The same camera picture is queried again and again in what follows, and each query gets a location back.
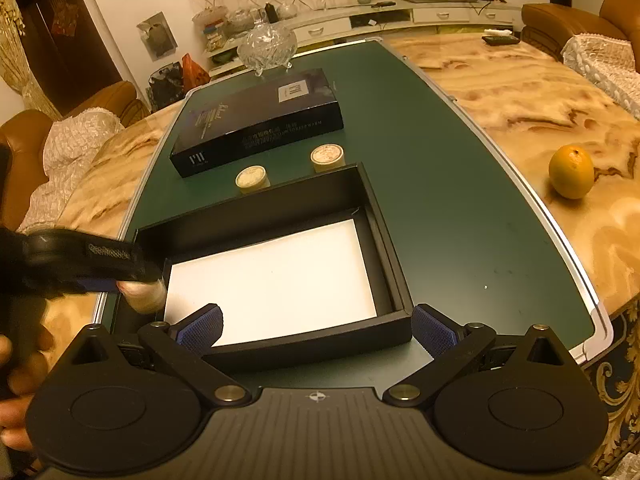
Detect small round tin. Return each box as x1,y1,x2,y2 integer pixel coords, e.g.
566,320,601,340
234,165,270,194
116,280,167,315
309,143,345,174

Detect black box tray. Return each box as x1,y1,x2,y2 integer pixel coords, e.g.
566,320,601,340
136,165,412,373

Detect dark blue box lid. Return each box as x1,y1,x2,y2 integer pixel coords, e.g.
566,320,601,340
169,68,344,178

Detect person's left hand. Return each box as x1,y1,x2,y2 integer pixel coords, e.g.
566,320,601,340
1,326,54,452

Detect green table mat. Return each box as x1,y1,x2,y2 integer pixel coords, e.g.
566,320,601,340
92,38,614,403

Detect white lace sofa cover left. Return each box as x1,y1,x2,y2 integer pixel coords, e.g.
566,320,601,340
17,107,124,233

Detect white lace sofa cover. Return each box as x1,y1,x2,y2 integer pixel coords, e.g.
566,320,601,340
17,107,124,233
561,34,639,119

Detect brown leather sofa left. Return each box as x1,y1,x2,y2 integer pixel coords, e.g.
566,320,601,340
1,81,150,231

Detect brown leather sofa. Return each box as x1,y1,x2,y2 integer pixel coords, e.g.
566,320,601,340
1,81,150,231
521,0,640,70

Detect dark wooden door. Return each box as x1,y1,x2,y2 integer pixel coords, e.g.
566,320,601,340
16,0,122,115

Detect black plastic bag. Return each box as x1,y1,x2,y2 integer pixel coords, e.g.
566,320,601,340
146,62,186,112

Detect orange fruit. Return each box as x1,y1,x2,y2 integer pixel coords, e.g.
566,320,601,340
548,145,594,200

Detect red plastic bag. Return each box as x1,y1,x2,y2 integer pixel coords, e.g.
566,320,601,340
181,53,210,92

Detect white tv cabinet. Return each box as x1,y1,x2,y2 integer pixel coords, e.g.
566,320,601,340
202,0,524,79

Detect crystal glass candy bowl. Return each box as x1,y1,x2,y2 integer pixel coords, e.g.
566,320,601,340
236,22,297,77

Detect black remote on table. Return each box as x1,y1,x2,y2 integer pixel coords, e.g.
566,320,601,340
482,29,520,47

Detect white lace sofa cover right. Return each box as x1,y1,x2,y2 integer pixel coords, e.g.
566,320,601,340
561,34,639,119

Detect brown leather sofa right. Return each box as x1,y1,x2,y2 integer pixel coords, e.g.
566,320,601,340
521,0,640,70

